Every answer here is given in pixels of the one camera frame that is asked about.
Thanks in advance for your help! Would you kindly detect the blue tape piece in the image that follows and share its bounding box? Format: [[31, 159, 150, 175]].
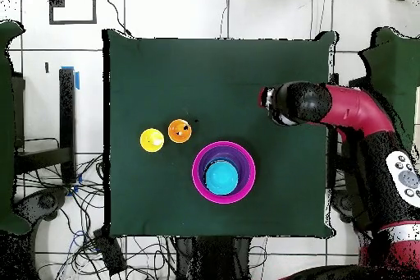
[[61, 66, 80, 91]]

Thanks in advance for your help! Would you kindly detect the yellow cup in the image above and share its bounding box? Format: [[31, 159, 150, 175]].
[[139, 127, 166, 154]]

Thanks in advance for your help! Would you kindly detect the black stand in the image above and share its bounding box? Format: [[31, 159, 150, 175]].
[[327, 125, 340, 189], [12, 67, 78, 186]]

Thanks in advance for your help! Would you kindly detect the blue ringed flat-bottom bowl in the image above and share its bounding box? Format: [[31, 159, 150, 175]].
[[203, 156, 243, 195]]

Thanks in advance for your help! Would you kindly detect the black box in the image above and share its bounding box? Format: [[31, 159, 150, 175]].
[[93, 227, 128, 276]]

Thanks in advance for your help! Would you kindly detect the orange cup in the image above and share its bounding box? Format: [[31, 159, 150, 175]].
[[167, 119, 193, 144]]

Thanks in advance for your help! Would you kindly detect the cyan bowl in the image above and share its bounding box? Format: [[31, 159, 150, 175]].
[[204, 160, 240, 196]]

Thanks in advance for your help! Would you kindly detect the grey chair base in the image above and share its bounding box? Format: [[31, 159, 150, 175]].
[[331, 190, 358, 224], [12, 187, 70, 223]]

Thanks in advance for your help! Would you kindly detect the dark green side tablecloth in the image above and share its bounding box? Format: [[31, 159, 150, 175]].
[[357, 26, 420, 156], [0, 20, 32, 236]]

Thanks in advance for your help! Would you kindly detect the large pink bowl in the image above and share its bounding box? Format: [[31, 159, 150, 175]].
[[191, 140, 257, 205]]

